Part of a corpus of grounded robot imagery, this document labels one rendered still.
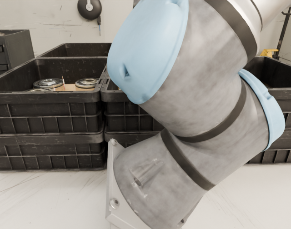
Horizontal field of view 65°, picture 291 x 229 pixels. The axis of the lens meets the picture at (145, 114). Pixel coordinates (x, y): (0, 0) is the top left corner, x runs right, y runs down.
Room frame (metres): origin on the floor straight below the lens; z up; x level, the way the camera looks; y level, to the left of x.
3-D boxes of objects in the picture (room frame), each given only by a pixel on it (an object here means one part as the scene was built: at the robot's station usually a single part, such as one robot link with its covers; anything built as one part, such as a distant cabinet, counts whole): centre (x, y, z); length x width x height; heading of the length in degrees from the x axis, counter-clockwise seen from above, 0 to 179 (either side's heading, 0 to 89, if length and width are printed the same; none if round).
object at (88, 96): (0.68, 0.26, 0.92); 0.40 x 0.30 x 0.02; 3
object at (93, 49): (1.08, 0.28, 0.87); 0.40 x 0.30 x 0.11; 3
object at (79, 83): (0.79, 0.20, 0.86); 0.10 x 0.10 x 0.01
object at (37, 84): (0.78, 0.34, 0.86); 0.10 x 0.10 x 0.01
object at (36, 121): (0.68, 0.26, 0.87); 0.40 x 0.30 x 0.11; 3
